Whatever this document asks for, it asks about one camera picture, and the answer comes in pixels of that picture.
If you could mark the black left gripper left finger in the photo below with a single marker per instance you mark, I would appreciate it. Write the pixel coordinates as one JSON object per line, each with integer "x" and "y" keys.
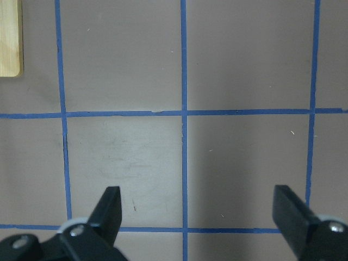
{"x": 106, "y": 217}

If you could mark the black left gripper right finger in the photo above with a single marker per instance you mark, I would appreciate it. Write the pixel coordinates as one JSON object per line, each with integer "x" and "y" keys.
{"x": 294, "y": 219}

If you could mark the wooden mug tree stand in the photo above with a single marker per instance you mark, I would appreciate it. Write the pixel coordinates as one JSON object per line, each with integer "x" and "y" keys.
{"x": 11, "y": 39}

